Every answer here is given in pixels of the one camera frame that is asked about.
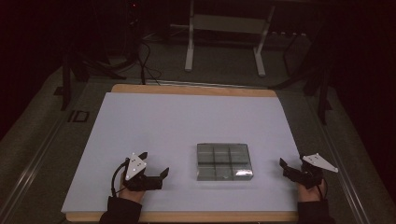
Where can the wooden table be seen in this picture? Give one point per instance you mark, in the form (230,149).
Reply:
(193,90)

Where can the clear plastic compartment box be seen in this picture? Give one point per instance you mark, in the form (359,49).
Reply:
(223,161)

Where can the black tripod stand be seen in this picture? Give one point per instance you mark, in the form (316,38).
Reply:
(322,90)
(76,67)

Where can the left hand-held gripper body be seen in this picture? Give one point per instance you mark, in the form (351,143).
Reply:
(136,166)

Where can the black floor plate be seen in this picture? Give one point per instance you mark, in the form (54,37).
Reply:
(78,116)

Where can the white metal stand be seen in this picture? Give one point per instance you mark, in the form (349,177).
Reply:
(229,24)

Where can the person's right hand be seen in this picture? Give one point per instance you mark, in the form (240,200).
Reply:
(308,193)

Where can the white table mat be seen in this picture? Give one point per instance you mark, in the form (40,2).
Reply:
(174,124)

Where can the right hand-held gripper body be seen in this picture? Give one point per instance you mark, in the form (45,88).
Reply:
(314,169)

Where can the person's left hand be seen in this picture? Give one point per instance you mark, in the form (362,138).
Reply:
(132,195)

